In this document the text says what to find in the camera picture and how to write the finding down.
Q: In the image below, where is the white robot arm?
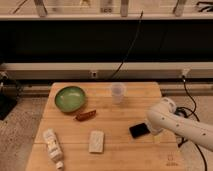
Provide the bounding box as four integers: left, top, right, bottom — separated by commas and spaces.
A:
146, 97, 213, 151

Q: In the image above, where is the green bowl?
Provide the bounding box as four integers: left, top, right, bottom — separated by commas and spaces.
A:
55, 86, 86, 113

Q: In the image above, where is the black hanging cable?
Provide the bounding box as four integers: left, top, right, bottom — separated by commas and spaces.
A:
104, 9, 145, 82

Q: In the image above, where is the clear plastic cup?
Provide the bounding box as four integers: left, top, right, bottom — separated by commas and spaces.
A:
110, 83, 126, 104

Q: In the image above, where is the black floor cable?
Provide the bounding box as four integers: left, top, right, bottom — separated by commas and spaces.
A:
174, 75, 208, 171

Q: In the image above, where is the brown chili pepper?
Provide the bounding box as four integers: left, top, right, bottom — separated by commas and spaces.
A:
75, 110, 96, 121

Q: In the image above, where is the black eraser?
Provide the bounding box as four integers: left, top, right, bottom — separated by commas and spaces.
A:
129, 123, 150, 138

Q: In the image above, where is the black equipment at left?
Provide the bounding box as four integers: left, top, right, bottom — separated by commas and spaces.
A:
0, 71, 22, 120

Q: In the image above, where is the white sponge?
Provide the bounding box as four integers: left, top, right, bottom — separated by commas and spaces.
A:
89, 131, 104, 153

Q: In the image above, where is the white plastic bottle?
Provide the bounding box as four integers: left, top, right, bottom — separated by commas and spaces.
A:
43, 129, 64, 171

